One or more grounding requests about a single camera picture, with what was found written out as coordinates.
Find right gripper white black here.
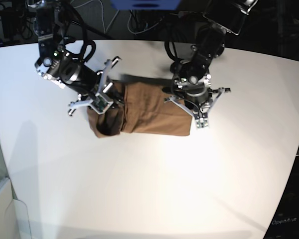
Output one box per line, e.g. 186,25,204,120
67,56,125,116

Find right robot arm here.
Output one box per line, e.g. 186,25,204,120
27,0,124,116

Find white grey cables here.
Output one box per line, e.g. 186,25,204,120
97,0,165,35

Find brown T-shirt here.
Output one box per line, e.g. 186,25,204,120
87,82,192,138

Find white bin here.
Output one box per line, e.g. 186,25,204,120
0,178,32,239

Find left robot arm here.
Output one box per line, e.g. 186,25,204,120
165,0,257,128

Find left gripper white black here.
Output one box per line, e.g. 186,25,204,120
163,79,231,129

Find black OpenArm base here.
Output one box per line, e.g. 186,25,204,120
264,156,299,239

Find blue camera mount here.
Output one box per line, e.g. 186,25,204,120
111,0,181,10

